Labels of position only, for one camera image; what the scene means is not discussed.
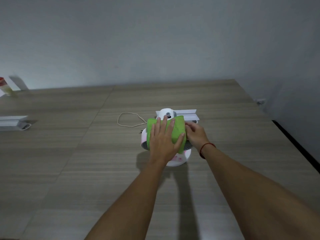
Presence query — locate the person's right hand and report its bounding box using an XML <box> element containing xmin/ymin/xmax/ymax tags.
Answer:
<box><xmin>185</xmin><ymin>121</ymin><xmax>210</xmax><ymax>153</ymax></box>

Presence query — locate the person's left hand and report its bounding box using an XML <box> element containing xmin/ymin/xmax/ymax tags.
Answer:
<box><xmin>149</xmin><ymin>115</ymin><xmax>185</xmax><ymax>165</ymax></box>

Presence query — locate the green cleaning cloth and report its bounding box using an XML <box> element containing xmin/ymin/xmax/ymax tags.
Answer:
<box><xmin>146</xmin><ymin>116</ymin><xmax>187</xmax><ymax>155</ymax></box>

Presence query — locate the white pink desk fan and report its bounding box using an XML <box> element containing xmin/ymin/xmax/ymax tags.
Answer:
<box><xmin>141</xmin><ymin>108</ymin><xmax>198</xmax><ymax>167</ymax></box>

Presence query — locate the person's left forearm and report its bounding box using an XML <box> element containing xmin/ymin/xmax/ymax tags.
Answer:
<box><xmin>85</xmin><ymin>157</ymin><xmax>167</xmax><ymax>240</ymax></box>

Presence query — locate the person's right forearm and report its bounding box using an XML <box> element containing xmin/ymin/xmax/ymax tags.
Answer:
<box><xmin>200</xmin><ymin>143</ymin><xmax>320</xmax><ymax>240</ymax></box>

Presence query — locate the red capped bottle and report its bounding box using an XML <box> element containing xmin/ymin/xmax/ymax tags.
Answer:
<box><xmin>0</xmin><ymin>77</ymin><xmax>13</xmax><ymax>96</ymax></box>

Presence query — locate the white fan power cable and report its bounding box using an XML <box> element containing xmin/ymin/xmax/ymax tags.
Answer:
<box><xmin>117</xmin><ymin>112</ymin><xmax>147</xmax><ymax>128</ymax></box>

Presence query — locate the red string bracelet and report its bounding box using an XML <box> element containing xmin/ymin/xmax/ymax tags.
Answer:
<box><xmin>199</xmin><ymin>142</ymin><xmax>216</xmax><ymax>159</ymax></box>

